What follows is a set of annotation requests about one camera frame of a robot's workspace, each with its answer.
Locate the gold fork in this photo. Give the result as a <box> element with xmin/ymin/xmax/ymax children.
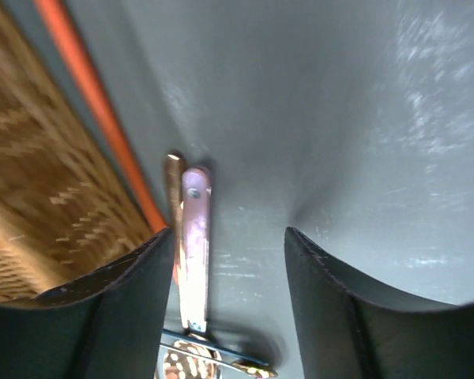
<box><xmin>164</xmin><ymin>152</ymin><xmax>185</xmax><ymax>282</ymax></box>

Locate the pink handled spoon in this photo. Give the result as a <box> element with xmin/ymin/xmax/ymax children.
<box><xmin>182</xmin><ymin>167</ymin><xmax>211</xmax><ymax>335</ymax></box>

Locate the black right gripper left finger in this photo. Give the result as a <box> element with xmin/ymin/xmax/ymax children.
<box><xmin>0</xmin><ymin>229</ymin><xmax>173</xmax><ymax>378</ymax></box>

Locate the copper spoon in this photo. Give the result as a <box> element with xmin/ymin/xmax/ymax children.
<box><xmin>163</xmin><ymin>340</ymin><xmax>221</xmax><ymax>379</ymax></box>

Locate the wicker cutlery tray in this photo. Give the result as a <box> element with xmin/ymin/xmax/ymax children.
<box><xmin>0</xmin><ymin>3</ymin><xmax>164</xmax><ymax>302</ymax></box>

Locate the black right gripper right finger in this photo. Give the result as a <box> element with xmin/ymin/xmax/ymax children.
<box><xmin>284</xmin><ymin>227</ymin><xmax>474</xmax><ymax>378</ymax></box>

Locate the iridescent spoon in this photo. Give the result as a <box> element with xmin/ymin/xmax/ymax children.
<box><xmin>155</xmin><ymin>343</ymin><xmax>277</xmax><ymax>378</ymax></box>

